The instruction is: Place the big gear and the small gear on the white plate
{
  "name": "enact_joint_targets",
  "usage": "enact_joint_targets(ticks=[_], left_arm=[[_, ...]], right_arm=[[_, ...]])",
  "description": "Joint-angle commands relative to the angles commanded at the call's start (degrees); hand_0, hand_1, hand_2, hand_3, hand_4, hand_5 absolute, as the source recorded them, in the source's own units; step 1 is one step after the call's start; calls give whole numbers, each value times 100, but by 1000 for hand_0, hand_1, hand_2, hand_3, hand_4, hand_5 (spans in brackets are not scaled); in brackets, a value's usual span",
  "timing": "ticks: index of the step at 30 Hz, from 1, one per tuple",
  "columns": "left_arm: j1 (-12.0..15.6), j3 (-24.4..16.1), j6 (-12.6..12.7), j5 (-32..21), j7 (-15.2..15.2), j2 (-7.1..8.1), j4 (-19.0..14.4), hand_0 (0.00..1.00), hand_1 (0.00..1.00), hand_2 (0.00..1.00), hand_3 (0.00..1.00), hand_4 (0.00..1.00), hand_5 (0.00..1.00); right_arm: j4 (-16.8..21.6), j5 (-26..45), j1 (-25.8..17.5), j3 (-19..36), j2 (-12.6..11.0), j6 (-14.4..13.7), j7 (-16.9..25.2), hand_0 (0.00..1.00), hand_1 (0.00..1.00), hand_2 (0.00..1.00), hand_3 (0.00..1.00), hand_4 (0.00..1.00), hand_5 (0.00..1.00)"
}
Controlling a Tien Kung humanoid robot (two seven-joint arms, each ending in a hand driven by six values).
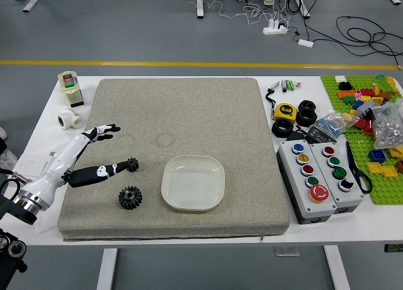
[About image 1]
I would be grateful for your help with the grey toy piece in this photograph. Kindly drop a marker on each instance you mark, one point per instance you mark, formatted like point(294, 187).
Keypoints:
point(370, 107)

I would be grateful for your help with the white power adapter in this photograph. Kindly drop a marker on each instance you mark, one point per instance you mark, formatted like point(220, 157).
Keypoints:
point(305, 42)

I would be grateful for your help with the yellow tape measure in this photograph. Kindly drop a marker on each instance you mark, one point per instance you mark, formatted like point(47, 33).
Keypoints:
point(285, 111)

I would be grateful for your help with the grey four-button control box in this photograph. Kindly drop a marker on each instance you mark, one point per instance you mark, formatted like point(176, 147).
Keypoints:
point(349, 195)

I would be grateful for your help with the green white battery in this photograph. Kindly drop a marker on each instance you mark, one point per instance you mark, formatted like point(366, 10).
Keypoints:
point(292, 84)
point(288, 85)

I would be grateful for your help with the big black gear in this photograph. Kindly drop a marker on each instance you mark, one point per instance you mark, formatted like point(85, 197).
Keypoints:
point(130, 198)

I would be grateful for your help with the white square plate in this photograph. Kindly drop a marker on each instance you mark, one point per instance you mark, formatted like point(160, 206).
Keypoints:
point(192, 183)

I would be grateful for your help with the big black hex nut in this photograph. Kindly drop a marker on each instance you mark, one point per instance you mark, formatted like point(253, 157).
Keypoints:
point(277, 129)
point(300, 117)
point(302, 105)

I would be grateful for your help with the black white battery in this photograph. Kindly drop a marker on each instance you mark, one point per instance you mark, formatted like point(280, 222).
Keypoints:
point(284, 85)

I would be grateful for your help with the black flat pouch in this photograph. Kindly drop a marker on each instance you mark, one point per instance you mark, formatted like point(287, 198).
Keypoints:
point(297, 136)

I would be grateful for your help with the plastic bag silver nuts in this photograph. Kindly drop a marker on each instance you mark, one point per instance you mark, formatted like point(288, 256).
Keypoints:
point(387, 129)

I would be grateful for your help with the yellow flat toy tile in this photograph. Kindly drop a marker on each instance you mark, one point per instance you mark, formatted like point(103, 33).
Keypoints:
point(388, 171)
point(374, 168)

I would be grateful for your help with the green brick baseplate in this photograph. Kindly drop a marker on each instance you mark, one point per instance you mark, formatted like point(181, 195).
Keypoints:
point(384, 189)

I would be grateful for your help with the beige switch box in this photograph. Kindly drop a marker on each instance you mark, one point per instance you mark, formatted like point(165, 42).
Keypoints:
point(70, 88)

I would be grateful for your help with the white pipe tee fitting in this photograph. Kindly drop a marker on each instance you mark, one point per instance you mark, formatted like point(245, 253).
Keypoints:
point(70, 118)

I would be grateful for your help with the long green toy brick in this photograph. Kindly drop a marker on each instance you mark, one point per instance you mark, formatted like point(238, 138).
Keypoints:
point(383, 83)

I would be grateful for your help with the small green toy brick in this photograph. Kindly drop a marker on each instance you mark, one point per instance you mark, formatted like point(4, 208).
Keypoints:
point(348, 99)

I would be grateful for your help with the grey-brown mat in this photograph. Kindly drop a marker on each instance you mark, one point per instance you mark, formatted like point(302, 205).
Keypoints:
point(189, 114)

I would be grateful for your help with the person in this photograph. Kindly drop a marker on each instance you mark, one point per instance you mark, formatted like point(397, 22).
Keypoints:
point(9, 158)

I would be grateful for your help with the black toy brick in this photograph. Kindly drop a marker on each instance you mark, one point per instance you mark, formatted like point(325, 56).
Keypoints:
point(344, 85)

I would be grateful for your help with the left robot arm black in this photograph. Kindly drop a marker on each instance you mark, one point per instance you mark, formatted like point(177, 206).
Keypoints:
point(22, 215)

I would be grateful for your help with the grey table bracket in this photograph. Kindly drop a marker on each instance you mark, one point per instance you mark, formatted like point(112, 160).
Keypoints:
point(286, 251)

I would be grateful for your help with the blue square toy brick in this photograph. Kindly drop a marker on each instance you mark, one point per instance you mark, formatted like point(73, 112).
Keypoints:
point(378, 155)

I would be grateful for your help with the plastic bag blue parts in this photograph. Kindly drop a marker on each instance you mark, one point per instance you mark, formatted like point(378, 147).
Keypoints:
point(330, 124)

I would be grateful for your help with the grey five-button control box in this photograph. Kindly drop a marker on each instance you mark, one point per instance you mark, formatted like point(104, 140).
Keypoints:
point(315, 205)

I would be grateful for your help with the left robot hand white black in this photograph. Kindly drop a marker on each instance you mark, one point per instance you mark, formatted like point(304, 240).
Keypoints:
point(63, 164)

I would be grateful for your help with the big red toy brick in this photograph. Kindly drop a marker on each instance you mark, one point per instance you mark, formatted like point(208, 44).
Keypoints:
point(362, 124)

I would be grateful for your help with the white power strip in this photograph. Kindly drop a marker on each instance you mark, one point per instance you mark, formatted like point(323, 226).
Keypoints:
point(274, 28)

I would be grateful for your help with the black scissors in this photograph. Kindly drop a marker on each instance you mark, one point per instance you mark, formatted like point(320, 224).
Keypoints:
point(359, 175)

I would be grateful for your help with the small black gear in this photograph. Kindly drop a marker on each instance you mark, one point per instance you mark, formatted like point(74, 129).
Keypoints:
point(133, 165)

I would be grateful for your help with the black display module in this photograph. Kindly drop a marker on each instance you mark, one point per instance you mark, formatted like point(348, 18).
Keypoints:
point(321, 135)

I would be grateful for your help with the orange toy brick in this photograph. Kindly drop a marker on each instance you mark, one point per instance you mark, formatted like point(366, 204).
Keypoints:
point(348, 94)

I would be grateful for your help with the white toy brick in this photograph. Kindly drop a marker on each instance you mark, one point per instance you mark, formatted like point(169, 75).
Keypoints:
point(340, 79)

